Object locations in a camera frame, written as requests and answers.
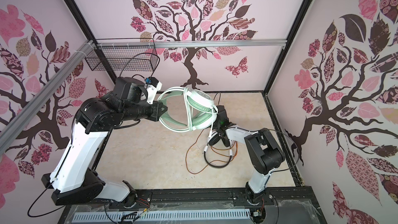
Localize red headphone cable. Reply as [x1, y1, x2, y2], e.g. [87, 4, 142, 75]
[186, 129, 238, 175]

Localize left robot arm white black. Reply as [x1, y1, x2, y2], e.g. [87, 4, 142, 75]
[42, 77, 167, 207]

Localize aluminium rail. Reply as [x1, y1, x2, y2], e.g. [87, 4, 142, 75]
[1, 40, 95, 154]
[97, 39, 287, 48]

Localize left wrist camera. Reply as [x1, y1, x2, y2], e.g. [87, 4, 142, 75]
[145, 77, 162, 104]

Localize white slotted cable duct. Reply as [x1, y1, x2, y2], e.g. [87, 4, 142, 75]
[70, 209, 251, 224]

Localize rear aluminium rail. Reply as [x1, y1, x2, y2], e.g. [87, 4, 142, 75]
[97, 39, 287, 48]

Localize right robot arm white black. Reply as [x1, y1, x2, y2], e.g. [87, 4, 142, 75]
[208, 105, 285, 204]

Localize black wire mesh basket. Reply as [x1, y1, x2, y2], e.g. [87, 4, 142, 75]
[85, 37, 160, 72]

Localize mint green headphones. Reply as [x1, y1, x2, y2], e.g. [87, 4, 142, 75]
[158, 87, 218, 133]

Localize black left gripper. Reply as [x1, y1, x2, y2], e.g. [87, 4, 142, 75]
[121, 99, 167, 121]

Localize left aluminium rail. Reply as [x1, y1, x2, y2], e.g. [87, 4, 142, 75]
[1, 40, 95, 154]

